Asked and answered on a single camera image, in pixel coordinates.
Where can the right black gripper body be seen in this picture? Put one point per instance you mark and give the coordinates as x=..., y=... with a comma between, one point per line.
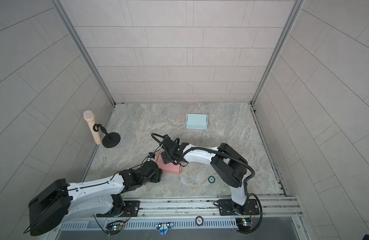
x=168, y=157

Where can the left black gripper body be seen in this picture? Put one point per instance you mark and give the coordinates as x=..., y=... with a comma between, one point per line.
x=155, y=178

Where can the pink paper box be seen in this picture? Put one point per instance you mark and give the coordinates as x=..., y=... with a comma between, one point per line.
x=169, y=168

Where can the light blue paper box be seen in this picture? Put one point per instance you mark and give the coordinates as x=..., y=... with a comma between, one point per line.
x=196, y=121

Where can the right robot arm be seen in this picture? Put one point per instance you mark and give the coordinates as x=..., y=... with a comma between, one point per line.
x=232, y=168

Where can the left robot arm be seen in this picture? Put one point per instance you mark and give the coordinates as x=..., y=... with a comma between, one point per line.
x=62, y=201

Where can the blue poker chip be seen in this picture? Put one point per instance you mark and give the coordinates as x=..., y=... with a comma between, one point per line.
x=211, y=179

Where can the black round microphone stand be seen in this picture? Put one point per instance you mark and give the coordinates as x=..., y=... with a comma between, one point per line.
x=110, y=140

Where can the blue sticker with eyes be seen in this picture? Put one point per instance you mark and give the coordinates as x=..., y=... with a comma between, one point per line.
x=163, y=228

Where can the left green circuit board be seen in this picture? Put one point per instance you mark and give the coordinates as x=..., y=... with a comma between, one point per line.
x=115, y=226

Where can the green circuit board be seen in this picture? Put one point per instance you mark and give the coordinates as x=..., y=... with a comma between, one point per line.
x=243, y=225
x=115, y=226

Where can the round black white badge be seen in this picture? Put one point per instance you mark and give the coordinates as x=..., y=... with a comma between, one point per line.
x=199, y=221

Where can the right green circuit board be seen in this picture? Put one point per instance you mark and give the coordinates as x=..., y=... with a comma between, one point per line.
x=243, y=225

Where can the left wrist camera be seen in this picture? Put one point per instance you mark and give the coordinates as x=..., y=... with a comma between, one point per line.
x=151, y=157

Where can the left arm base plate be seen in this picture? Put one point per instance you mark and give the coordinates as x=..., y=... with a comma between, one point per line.
x=128, y=209

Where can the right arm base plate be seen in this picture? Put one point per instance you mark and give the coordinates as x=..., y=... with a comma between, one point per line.
x=229, y=208

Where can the aluminium mounting rail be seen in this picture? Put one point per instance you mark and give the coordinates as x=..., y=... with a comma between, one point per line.
x=175, y=208

